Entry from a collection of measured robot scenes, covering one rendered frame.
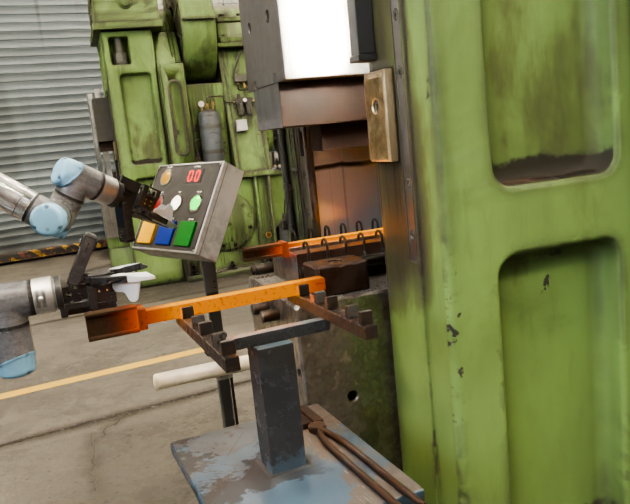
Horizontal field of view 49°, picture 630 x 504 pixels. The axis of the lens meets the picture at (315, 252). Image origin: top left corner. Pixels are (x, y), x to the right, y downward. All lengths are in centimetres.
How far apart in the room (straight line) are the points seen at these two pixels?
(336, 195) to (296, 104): 39
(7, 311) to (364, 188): 93
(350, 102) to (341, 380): 61
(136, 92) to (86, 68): 315
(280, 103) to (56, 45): 820
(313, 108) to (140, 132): 504
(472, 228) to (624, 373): 47
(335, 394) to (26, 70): 839
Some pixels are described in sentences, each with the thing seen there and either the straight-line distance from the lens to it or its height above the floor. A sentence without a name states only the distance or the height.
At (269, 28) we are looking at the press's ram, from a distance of 153.
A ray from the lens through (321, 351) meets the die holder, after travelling 143.
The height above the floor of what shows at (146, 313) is 99.
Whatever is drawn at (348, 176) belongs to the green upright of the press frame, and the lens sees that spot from 183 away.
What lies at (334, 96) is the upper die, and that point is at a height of 133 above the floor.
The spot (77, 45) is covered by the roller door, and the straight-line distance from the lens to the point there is 964.
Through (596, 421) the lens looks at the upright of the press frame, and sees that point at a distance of 157.
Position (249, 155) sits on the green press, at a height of 110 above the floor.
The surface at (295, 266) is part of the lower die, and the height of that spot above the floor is 96.
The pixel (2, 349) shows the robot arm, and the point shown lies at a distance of 153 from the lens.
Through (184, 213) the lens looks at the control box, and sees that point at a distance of 203.
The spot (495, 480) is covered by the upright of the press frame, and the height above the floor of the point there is 58.
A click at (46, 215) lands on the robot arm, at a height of 113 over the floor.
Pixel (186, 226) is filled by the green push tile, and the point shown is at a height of 103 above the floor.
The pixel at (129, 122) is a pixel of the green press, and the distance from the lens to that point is 649.
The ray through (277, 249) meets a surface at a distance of 158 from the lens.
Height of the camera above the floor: 125
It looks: 10 degrees down
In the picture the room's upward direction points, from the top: 6 degrees counter-clockwise
